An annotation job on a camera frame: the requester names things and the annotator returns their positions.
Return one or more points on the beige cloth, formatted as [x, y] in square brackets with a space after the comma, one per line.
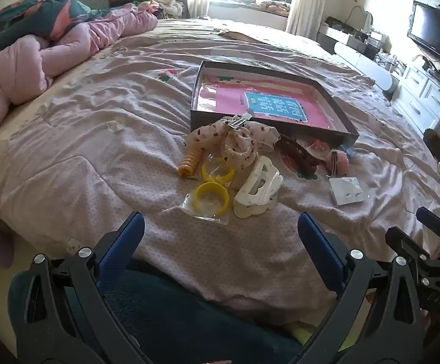
[242, 35]

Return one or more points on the small blue box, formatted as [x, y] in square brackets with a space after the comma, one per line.
[350, 152]

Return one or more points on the white curtain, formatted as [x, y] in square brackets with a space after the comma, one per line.
[307, 3]

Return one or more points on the pile of clothes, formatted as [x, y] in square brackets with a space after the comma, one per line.
[155, 0]

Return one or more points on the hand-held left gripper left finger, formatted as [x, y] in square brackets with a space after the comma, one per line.
[123, 242]

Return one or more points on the window seat with clothes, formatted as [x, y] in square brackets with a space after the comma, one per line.
[261, 7]

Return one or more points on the black television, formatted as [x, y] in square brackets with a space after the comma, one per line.
[436, 34]

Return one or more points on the white vanity mirror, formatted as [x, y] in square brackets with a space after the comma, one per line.
[360, 19]

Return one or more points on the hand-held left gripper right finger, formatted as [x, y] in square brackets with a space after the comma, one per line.
[318, 246]

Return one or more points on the person's teal pants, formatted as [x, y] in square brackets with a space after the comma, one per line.
[189, 318]

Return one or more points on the floral fabric bow hair clip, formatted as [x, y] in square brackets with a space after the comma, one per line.
[239, 148]

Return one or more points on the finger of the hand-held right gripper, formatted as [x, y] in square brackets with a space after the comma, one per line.
[406, 244]
[432, 220]

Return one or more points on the pink fabric hair clip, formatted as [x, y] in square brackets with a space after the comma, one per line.
[339, 163]

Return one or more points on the red hair clip on card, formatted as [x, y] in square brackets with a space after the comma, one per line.
[316, 149]

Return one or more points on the white claw hair clip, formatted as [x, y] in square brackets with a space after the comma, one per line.
[257, 193]

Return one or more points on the yellow bangle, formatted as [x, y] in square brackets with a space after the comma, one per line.
[189, 206]

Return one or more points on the pink and floral quilt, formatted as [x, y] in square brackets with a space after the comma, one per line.
[26, 57]

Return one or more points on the white drawer cabinet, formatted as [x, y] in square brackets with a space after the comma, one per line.
[428, 98]

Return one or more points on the white rounded bench panel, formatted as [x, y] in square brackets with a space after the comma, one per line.
[368, 64]

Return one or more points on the earring card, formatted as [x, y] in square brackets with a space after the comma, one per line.
[347, 191]

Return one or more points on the dark shallow box pink lining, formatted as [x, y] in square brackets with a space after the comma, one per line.
[269, 94]

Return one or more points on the dresser with small clutter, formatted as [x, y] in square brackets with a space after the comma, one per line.
[352, 34]

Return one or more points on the dark red claw hair clip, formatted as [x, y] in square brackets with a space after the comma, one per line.
[299, 151]

